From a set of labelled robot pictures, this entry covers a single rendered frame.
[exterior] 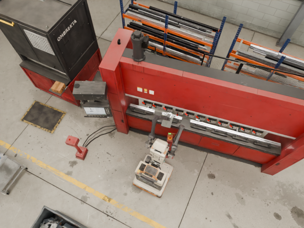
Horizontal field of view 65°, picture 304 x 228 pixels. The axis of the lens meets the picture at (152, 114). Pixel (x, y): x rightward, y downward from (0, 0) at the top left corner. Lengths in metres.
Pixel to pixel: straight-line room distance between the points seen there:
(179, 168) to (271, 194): 1.92
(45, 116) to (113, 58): 3.01
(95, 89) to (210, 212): 3.23
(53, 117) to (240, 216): 4.61
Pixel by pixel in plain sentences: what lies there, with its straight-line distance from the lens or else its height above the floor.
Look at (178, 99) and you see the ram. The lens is 4.01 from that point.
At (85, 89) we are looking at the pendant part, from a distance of 3.86.
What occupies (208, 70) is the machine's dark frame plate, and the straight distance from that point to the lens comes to 3.61.
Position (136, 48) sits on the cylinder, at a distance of 3.43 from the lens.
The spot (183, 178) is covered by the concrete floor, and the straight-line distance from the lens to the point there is 5.22.
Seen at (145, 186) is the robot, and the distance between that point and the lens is 4.85.
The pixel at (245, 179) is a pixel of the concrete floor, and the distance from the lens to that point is 5.54.
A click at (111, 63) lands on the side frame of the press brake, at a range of 3.64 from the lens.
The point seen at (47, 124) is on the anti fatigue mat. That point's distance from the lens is 6.06.
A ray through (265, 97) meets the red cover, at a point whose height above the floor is 2.28.
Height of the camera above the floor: 5.03
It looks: 62 degrees down
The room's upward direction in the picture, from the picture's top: 1 degrees clockwise
